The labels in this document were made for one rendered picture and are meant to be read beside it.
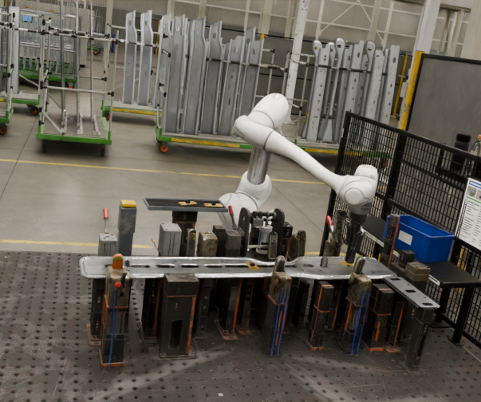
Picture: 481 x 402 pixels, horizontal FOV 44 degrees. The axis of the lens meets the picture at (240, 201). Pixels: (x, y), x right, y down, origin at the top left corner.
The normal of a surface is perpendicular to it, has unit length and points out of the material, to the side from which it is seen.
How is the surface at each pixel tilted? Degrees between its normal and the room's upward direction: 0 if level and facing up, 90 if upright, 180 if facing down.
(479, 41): 90
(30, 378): 0
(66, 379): 0
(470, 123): 90
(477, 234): 90
